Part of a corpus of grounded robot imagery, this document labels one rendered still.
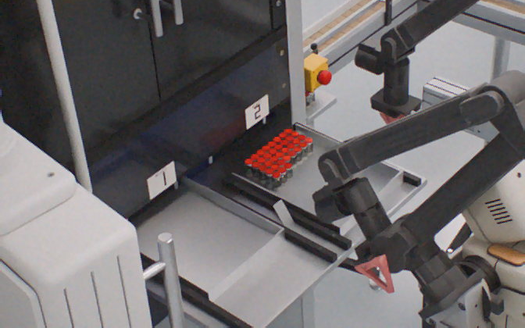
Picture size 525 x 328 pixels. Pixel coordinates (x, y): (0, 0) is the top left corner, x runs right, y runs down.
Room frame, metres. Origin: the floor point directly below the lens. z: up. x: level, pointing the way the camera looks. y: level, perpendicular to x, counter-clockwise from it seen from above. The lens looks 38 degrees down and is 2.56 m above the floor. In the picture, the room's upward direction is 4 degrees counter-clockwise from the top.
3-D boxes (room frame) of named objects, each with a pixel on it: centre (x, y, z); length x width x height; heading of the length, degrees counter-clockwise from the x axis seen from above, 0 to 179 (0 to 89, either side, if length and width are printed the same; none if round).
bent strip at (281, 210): (1.84, -0.06, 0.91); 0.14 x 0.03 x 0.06; 46
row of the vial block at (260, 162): (2.11, -0.01, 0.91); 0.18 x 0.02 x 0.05; 138
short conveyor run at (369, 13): (2.66, -0.21, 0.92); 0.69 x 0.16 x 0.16; 137
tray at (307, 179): (2.03, -0.11, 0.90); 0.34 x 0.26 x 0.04; 48
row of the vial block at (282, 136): (2.13, 0.00, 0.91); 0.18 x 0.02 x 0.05; 138
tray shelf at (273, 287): (1.92, 0.03, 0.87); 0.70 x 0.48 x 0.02; 137
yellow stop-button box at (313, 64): (2.36, -0.12, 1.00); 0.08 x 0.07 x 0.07; 47
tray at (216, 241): (1.84, 0.19, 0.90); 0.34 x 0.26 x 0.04; 47
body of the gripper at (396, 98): (1.95, -0.29, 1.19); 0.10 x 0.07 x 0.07; 47
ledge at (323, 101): (2.40, -0.10, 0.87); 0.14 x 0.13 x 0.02; 47
